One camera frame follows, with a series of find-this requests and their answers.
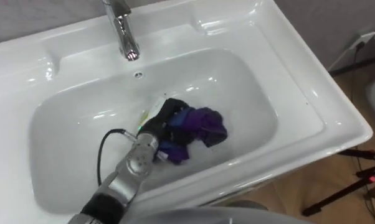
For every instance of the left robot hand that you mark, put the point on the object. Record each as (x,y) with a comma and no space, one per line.
(161,116)

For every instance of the purple and blue cloth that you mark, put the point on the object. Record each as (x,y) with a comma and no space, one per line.
(203,124)

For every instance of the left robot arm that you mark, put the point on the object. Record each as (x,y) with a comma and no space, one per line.
(128,174)

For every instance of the chrome faucet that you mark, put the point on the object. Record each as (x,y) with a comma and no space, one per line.
(122,31)

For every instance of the white ceramic sink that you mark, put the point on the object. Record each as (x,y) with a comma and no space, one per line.
(66,130)

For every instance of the robot body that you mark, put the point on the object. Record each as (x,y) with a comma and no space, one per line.
(218,216)

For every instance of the black tripod stand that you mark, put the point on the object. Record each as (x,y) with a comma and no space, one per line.
(355,179)

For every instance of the white wall power socket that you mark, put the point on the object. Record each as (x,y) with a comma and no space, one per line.
(362,39)

